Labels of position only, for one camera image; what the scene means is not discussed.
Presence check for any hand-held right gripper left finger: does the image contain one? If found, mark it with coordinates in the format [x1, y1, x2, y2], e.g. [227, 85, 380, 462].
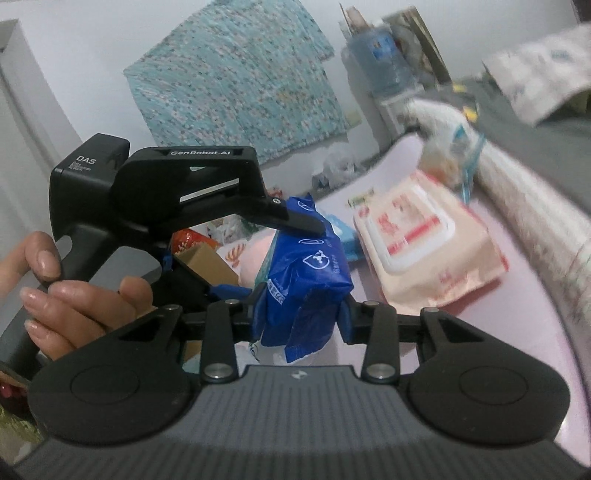
[118, 294, 259, 384]

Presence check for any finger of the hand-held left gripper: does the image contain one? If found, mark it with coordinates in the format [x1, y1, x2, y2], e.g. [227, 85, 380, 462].
[239, 195, 325, 236]
[154, 251, 254, 315]

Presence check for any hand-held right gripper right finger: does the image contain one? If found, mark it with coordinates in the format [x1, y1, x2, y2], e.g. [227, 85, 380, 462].
[338, 294, 477, 385]

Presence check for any person's left hand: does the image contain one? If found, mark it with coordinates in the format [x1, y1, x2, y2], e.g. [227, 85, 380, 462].
[0, 231, 156, 364]

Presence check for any cardboard box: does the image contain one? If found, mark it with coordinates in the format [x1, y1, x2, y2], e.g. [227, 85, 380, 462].
[177, 241, 242, 288]

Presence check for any red snack bag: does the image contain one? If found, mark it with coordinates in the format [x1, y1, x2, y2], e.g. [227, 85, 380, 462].
[170, 227, 221, 256]

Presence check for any pink plush toy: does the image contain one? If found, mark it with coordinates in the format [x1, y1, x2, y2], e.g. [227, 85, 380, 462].
[237, 232, 279, 288]

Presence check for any orange striped plastic bag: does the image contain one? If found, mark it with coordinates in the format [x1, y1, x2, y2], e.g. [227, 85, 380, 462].
[221, 244, 253, 269]

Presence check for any white green plastic bag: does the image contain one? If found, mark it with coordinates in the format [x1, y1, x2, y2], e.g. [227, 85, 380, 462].
[207, 213, 253, 244]

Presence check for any light blue tissue pack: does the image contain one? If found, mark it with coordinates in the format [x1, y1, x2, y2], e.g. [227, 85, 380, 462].
[329, 213, 364, 262]

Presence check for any pink wet wipes pack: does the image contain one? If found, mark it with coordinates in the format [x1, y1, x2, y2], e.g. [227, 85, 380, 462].
[353, 169, 509, 309]

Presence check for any teal floral cloth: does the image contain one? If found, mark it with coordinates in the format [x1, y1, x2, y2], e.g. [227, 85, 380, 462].
[123, 0, 352, 165]

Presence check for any white water dispenser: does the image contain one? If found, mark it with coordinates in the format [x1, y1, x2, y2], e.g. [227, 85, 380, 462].
[368, 82, 428, 140]

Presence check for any blue water jug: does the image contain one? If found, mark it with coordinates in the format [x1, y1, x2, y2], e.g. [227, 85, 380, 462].
[345, 17, 417, 99]

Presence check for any striped fuzzy blanket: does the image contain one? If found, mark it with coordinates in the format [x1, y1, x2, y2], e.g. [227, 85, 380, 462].
[475, 137, 591, 334]

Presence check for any dark grey cloth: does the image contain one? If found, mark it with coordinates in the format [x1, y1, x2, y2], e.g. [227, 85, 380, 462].
[442, 73, 591, 205]

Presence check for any white printed pillow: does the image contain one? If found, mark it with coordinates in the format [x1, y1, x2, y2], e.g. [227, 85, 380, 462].
[481, 22, 591, 128]

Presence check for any picture frame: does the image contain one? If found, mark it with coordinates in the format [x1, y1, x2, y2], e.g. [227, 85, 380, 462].
[380, 6, 454, 87]

